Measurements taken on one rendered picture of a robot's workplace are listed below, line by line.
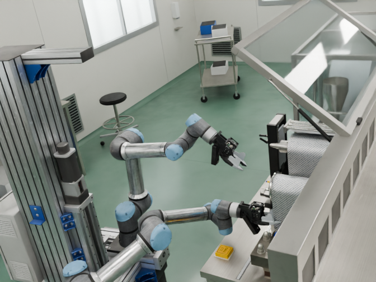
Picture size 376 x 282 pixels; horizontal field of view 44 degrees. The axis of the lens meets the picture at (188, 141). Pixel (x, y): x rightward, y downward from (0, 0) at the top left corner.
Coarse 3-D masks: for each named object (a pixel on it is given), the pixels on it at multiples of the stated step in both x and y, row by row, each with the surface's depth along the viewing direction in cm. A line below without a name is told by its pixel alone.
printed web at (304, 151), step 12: (288, 144) 230; (300, 144) 227; (312, 144) 224; (324, 144) 222; (288, 156) 231; (300, 156) 227; (312, 156) 224; (288, 168) 235; (300, 168) 231; (312, 168) 227; (276, 180) 216; (288, 180) 214; (300, 180) 212; (276, 192) 215; (288, 192) 212; (288, 204) 214
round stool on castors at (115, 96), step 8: (104, 96) 577; (112, 96) 573; (120, 96) 568; (104, 104) 560; (112, 104) 558; (104, 128) 576; (112, 128) 569; (120, 128) 568; (128, 128) 600; (104, 136) 591
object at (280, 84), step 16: (304, 0) 241; (288, 16) 221; (256, 32) 192; (368, 32) 253; (240, 48) 177; (256, 64) 176; (272, 80) 175; (304, 96) 174; (368, 96) 197; (304, 112) 173; (320, 112) 171; (320, 128) 173; (336, 128) 171; (352, 128) 173
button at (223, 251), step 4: (220, 248) 236; (224, 248) 236; (228, 248) 235; (232, 248) 236; (216, 252) 234; (220, 252) 234; (224, 252) 233; (228, 252) 233; (220, 256) 233; (224, 256) 232; (228, 256) 232
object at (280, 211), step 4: (272, 204) 219; (276, 204) 218; (280, 204) 217; (284, 204) 216; (272, 208) 220; (276, 208) 219; (280, 208) 218; (284, 208) 217; (288, 208) 215; (276, 212) 220; (280, 212) 219; (284, 212) 218; (288, 212) 216; (276, 216) 221; (280, 216) 220; (284, 216) 219; (280, 220) 221; (276, 224) 223; (280, 224) 222; (276, 228) 224
